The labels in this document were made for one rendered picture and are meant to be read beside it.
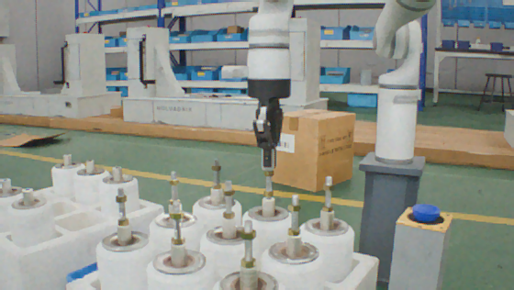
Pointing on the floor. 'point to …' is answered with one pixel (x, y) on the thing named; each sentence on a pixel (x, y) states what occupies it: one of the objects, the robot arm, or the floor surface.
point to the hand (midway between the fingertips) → (269, 158)
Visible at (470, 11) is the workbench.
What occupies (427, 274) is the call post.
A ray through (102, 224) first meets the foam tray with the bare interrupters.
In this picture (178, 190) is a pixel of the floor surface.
